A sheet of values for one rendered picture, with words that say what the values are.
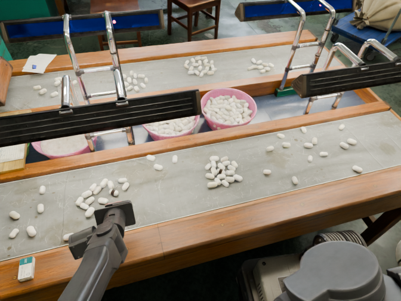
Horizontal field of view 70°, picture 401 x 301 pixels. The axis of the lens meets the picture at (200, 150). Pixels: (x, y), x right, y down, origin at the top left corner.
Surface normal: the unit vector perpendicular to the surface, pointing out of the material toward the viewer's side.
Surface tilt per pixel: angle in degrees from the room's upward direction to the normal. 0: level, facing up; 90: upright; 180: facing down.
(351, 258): 41
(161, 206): 0
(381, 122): 0
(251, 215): 0
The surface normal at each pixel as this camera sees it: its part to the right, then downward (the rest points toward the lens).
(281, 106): 0.05, -0.65
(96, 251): -0.26, -0.86
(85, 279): -0.27, -0.93
